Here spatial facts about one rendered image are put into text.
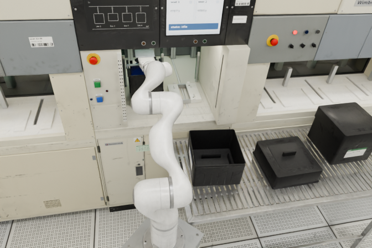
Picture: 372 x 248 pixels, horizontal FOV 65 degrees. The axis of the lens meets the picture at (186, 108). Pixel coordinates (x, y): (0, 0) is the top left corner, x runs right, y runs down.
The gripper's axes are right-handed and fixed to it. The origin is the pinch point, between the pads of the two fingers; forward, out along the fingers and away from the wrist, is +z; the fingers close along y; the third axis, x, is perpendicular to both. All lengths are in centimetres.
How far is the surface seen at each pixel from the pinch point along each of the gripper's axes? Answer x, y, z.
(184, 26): 32, 14, -35
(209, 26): 32, 27, -37
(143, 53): 2.9, -0.6, -3.0
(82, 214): -119, -57, -24
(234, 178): -38, 33, -81
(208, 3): 44, 26, -37
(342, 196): -43, 88, -105
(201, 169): -28, 13, -77
